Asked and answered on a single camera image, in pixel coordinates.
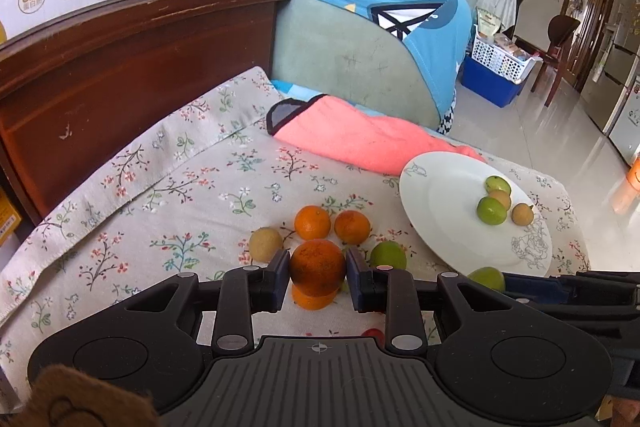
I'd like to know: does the green lime fruit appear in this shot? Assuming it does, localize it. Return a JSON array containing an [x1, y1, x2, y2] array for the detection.
[[369, 241, 407, 270]]

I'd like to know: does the small red tomato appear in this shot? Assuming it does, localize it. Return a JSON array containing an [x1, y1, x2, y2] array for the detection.
[[361, 329, 385, 348]]

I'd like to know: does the brown kiwi fruit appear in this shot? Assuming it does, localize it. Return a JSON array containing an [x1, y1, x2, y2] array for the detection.
[[248, 228, 283, 263]]

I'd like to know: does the dark orange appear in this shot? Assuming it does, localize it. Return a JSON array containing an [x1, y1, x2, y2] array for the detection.
[[288, 239, 346, 297]]

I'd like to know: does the floral tablecloth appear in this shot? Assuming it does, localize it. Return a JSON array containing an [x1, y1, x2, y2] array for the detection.
[[0, 66, 591, 408]]

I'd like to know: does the white floral plate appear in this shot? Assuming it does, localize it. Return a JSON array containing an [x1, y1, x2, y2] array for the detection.
[[399, 152, 553, 277]]

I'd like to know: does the brown longan right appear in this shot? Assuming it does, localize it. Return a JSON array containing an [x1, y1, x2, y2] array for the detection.
[[511, 202, 535, 227]]

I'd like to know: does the brown longan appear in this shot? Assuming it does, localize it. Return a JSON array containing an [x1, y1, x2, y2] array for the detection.
[[488, 190, 512, 210], [511, 202, 535, 227]]

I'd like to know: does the green jujube front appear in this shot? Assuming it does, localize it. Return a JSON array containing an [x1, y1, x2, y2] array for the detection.
[[476, 196, 508, 227]]

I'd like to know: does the green jujube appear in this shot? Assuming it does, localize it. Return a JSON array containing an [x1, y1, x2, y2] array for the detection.
[[484, 176, 512, 195], [476, 196, 508, 227]]

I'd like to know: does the brown longan middle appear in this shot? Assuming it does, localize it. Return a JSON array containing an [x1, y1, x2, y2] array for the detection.
[[488, 190, 512, 210]]

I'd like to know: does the green jujube top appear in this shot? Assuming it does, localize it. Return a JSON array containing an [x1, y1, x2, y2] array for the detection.
[[484, 176, 512, 195]]

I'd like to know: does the orange smiley cup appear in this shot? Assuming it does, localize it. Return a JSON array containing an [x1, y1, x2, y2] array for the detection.
[[626, 156, 640, 192]]

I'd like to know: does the pink towel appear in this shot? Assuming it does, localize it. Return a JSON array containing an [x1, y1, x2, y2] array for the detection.
[[266, 94, 480, 176]]

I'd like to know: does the refrigerator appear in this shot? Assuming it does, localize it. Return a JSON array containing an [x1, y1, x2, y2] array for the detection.
[[582, 0, 639, 134]]

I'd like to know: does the blue storage bin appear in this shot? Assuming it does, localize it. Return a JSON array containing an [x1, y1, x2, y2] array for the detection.
[[459, 56, 524, 108]]

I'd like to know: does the yellow box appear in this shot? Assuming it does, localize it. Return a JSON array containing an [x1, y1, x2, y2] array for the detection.
[[0, 188, 22, 245]]

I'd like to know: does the white plastic basket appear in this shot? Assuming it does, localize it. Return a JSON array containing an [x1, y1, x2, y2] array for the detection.
[[471, 32, 541, 84]]

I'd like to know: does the dark wooden cabinet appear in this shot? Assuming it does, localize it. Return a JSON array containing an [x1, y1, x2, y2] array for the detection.
[[1, 0, 288, 223]]

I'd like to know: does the wooden chair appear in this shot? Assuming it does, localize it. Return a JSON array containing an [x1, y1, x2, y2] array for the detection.
[[530, 14, 580, 107]]

